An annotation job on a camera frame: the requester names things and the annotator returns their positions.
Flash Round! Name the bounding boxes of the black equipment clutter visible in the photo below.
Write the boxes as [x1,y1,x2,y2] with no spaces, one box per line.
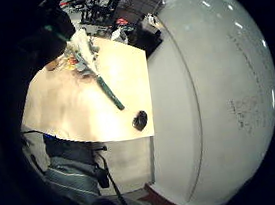
[58,0,135,29]

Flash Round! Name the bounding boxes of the the person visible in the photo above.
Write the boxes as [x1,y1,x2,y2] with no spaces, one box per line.
[19,116,154,205]

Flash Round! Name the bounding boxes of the small black round object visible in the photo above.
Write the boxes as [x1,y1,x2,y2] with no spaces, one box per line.
[130,108,150,133]

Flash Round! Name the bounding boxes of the white artificial flower green stem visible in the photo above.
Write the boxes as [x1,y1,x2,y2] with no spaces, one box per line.
[67,24,126,117]

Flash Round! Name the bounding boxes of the black case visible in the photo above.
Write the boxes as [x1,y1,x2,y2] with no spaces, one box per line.
[110,0,168,29]

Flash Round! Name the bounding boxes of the black cable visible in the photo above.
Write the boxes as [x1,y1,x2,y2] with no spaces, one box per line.
[92,143,135,205]

